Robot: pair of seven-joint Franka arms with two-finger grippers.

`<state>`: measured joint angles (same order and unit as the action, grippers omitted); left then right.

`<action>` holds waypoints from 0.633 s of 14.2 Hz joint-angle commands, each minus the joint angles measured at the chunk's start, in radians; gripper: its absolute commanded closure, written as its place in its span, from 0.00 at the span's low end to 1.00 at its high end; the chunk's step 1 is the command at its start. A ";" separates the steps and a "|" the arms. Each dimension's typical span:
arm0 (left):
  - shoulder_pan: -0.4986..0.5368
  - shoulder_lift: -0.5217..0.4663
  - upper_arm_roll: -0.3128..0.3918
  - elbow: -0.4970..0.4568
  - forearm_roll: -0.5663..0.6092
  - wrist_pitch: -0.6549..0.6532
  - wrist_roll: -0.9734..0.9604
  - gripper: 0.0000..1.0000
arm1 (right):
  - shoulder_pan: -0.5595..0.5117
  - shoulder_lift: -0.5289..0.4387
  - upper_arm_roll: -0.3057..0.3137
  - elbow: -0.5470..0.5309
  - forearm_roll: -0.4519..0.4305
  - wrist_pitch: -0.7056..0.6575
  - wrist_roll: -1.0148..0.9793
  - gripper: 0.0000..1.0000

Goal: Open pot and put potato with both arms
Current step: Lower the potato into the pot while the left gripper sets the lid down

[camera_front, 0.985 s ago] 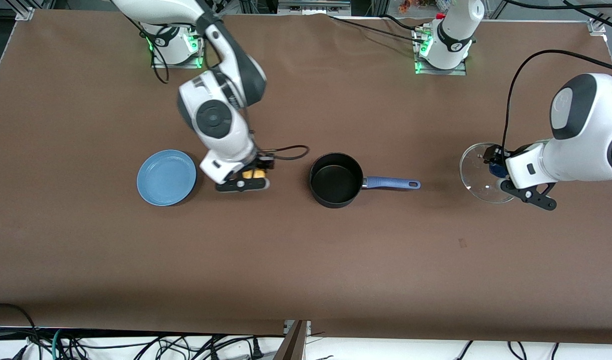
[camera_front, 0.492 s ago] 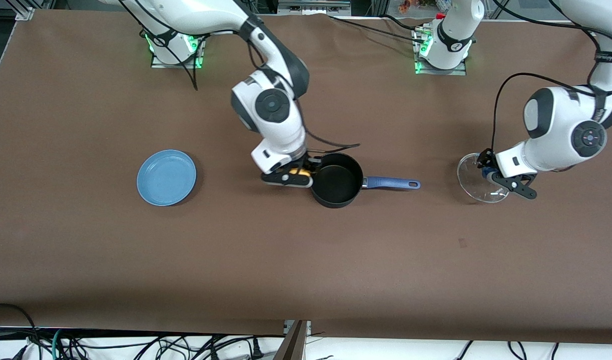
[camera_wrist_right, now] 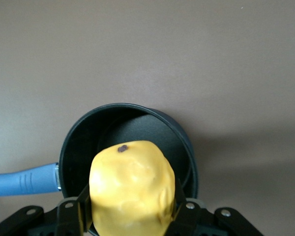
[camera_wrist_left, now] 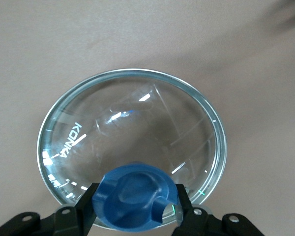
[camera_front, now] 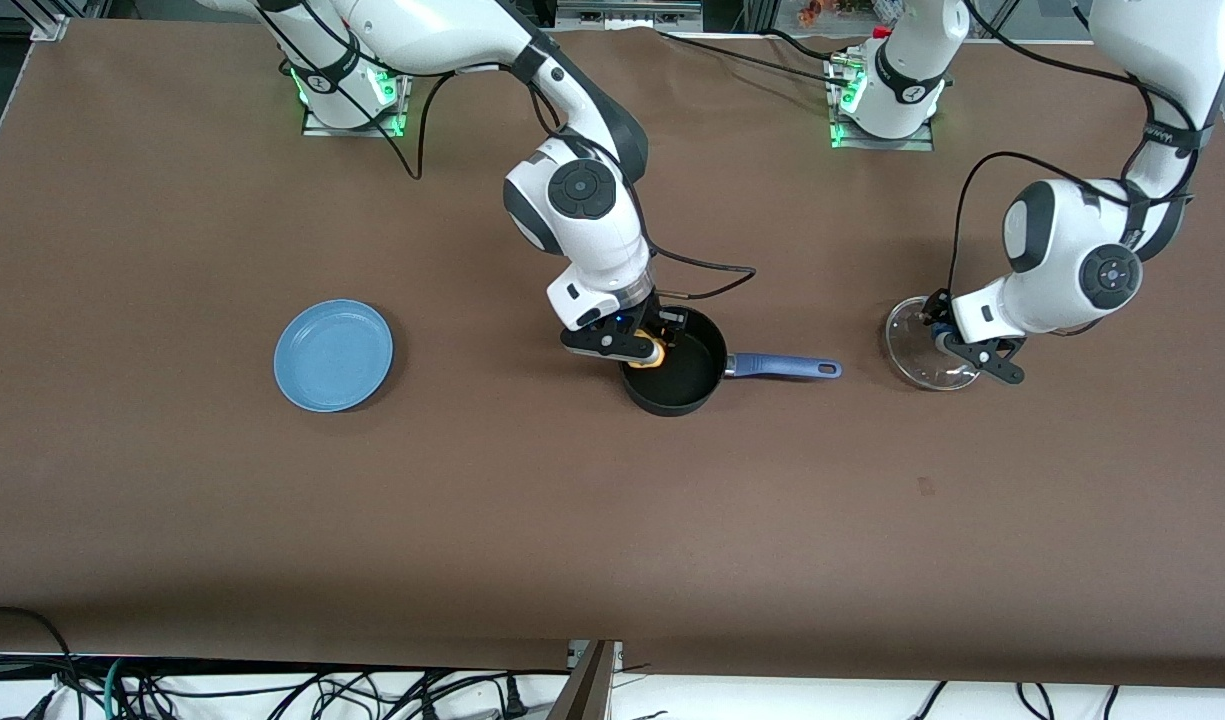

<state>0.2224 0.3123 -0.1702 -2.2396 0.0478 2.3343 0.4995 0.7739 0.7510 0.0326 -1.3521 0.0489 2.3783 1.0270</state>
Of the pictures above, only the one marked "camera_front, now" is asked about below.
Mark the short black base cable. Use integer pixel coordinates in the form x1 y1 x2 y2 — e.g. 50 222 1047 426
760 27 853 63

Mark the aluminium frame rail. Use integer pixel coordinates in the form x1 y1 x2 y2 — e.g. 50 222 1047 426
555 0 705 31

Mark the black pot blue handle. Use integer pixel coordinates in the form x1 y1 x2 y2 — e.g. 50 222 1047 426
620 305 843 418

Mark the black looped floor cable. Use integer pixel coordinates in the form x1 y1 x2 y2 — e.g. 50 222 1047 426
0 606 83 720

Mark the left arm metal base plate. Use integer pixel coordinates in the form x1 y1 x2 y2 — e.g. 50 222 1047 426
829 50 936 152

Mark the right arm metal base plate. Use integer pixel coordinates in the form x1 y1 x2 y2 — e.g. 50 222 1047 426
301 45 410 139

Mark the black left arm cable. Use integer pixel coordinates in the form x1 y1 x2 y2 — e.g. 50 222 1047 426
947 0 1223 301

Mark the long black base cable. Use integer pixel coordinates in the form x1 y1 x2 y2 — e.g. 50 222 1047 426
657 30 853 86

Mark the glass lid blue knob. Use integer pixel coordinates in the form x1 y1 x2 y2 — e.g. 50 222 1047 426
885 296 983 392

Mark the brown beam with metal bracket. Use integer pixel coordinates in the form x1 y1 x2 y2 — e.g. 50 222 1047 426
545 640 625 720

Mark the brown table cover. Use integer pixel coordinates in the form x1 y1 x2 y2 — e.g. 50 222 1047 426
0 18 1225 691

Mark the blue round plate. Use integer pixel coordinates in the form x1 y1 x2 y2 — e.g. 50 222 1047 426
273 299 395 414

